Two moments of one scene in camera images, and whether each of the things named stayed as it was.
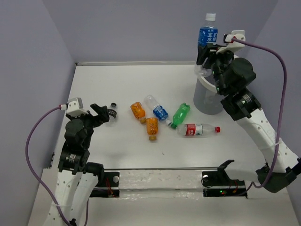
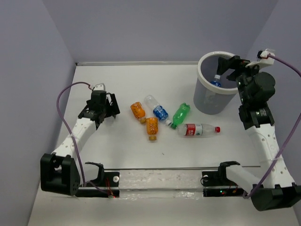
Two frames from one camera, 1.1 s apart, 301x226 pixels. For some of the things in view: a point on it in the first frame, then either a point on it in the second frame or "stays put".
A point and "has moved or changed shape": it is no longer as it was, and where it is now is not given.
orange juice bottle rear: x=138 y=111 stays put
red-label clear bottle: x=197 y=130 stays put
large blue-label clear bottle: x=207 y=33 has moved or changed shape
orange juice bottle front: x=152 y=127 stays put
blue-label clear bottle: x=159 y=111 stays put
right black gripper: x=212 y=50 to x=224 y=63
